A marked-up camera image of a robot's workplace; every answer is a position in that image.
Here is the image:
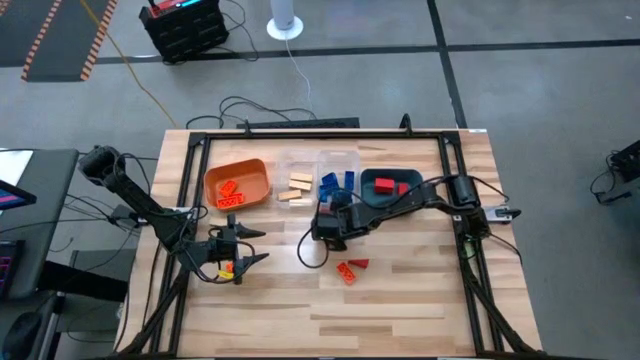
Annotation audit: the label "black power strip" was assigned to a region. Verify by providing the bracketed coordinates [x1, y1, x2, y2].
[235, 117, 361, 130]

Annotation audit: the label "black equipment with cables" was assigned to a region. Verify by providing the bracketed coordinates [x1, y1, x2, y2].
[589, 139, 640, 206]

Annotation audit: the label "black computer mouse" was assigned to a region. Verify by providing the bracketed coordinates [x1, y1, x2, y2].
[0, 312, 40, 360]

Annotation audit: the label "dark grey desk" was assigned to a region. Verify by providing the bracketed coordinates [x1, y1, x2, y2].
[0, 148, 80, 301]

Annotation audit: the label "white paper sheet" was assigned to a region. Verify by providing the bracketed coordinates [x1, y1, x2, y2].
[0, 149, 34, 187]

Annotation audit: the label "orange plastic bin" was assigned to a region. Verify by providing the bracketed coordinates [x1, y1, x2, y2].
[203, 158, 273, 210]

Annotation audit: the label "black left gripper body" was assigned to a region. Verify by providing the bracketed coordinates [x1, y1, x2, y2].
[207, 213, 244, 285]

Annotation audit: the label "dark monitor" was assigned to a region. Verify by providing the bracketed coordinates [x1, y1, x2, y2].
[0, 179, 37, 211]

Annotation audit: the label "clear plastic bin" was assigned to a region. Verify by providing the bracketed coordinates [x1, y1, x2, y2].
[315, 148, 362, 212]
[276, 148, 320, 211]

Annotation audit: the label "black plastic crate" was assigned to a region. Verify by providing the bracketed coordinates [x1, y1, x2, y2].
[138, 0, 230, 65]

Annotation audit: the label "black mat orange-striped edge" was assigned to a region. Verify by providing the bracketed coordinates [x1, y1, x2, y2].
[20, 0, 120, 83]
[0, 0, 56, 69]

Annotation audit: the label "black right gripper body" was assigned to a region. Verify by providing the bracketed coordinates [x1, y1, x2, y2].
[312, 197, 354, 251]

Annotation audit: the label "red device with screen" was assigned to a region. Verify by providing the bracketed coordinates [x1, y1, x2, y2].
[148, 0, 201, 19]

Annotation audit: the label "backlit keyboard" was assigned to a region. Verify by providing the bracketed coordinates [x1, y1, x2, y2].
[0, 239, 25, 301]

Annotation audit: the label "white floor cable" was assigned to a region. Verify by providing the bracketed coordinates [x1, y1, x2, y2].
[284, 38, 314, 119]

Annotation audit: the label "white round-base stand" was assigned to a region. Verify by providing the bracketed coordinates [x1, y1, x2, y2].
[265, 0, 305, 41]

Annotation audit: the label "teal plastic bin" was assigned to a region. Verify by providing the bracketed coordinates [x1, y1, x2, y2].
[359, 167, 425, 209]

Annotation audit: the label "yellow floor cable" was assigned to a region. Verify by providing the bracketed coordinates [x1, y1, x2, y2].
[79, 0, 177, 127]

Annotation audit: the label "black floor cables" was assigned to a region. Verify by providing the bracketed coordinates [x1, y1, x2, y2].
[185, 95, 319, 130]

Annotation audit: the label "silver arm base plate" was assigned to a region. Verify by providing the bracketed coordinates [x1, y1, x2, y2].
[487, 204, 522, 224]

